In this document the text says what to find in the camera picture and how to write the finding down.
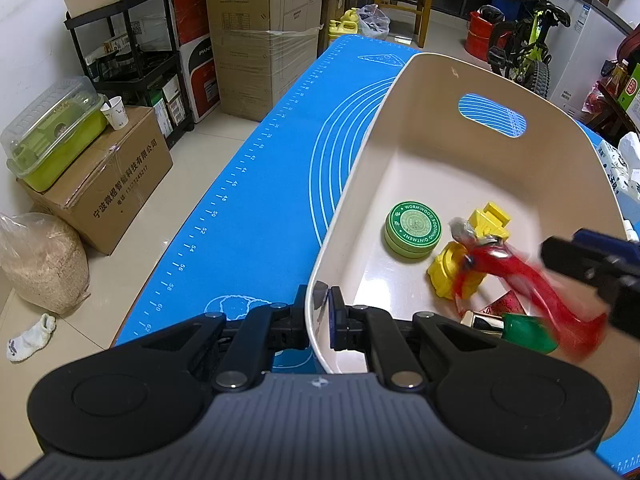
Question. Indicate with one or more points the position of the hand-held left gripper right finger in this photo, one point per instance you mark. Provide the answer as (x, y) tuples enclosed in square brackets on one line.
[(336, 312)]

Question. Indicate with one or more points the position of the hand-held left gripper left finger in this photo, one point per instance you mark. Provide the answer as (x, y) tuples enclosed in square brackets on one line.
[(287, 322)]

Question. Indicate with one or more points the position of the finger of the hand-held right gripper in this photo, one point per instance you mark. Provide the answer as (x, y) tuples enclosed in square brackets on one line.
[(575, 260), (610, 242)]

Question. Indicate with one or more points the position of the red patterned gift box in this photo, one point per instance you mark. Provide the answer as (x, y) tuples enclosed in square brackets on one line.
[(505, 305)]

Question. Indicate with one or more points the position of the green bottle with gold cap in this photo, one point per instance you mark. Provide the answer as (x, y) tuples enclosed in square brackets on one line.
[(525, 332)]

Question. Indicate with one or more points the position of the green round tin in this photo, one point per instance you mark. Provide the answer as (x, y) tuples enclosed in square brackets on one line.
[(412, 227)]

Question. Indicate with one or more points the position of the yellow plastic toy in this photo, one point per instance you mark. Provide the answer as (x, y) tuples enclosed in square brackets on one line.
[(450, 270)]

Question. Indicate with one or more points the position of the beige plastic storage bin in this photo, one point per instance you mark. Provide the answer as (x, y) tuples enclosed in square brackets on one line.
[(425, 160)]

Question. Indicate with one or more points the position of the white patterned tissue box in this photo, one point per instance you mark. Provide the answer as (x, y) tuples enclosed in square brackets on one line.
[(622, 165)]

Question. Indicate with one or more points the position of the blue silicone baking mat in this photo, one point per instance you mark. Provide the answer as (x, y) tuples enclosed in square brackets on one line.
[(280, 185)]

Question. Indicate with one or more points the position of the green and white carton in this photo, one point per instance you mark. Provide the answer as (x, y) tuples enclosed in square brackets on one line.
[(632, 87)]

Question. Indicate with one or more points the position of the black and green bicycle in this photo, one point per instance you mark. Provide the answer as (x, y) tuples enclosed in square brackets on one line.
[(530, 35)]

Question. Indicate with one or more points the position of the brown cardboard box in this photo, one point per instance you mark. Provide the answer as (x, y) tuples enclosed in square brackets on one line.
[(110, 180)]

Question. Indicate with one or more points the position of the red bucket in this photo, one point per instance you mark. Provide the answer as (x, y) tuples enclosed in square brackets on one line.
[(480, 35)]

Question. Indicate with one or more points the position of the clear bag of grains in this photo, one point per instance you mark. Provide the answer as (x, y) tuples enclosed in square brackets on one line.
[(45, 265)]

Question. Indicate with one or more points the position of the white sock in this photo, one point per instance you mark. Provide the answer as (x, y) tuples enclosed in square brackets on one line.
[(30, 340)]

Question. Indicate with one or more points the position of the red and white appliance box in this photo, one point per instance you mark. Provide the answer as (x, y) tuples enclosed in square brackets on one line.
[(200, 70)]

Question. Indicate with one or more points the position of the white paper cup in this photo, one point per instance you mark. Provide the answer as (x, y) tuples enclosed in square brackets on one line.
[(116, 115)]

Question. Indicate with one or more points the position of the tall air purifier cardboard box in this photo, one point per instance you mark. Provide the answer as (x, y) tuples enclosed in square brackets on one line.
[(265, 40)]

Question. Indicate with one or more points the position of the yellow plastic jug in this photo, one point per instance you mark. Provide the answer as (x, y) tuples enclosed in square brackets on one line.
[(345, 25)]

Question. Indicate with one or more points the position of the clear plastic bag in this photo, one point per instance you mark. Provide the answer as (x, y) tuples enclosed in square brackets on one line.
[(375, 22)]

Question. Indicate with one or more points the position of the green container with clear lid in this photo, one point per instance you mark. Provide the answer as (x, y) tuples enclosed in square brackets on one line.
[(50, 145)]

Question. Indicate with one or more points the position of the black shelf cart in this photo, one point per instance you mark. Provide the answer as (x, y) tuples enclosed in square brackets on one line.
[(130, 70)]

